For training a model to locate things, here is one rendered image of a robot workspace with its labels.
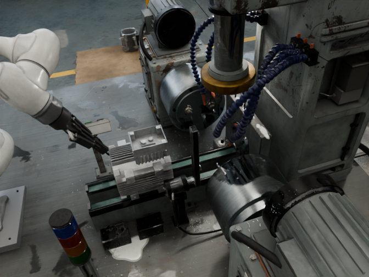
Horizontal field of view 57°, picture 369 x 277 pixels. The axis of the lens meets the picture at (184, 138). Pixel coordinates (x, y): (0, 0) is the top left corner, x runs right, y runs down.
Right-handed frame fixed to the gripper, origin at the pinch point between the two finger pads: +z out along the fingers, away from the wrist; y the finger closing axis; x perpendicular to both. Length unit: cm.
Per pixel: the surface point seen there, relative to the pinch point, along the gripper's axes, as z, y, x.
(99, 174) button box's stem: 23.4, 15.9, 19.0
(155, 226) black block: 27.2, -22.6, 1.8
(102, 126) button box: 4.5, 15.3, -0.5
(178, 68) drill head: 14.6, 30.2, -36.9
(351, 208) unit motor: 2, -65, -53
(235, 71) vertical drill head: 1, -11, -53
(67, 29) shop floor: 85, 377, 73
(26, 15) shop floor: 57, 460, 123
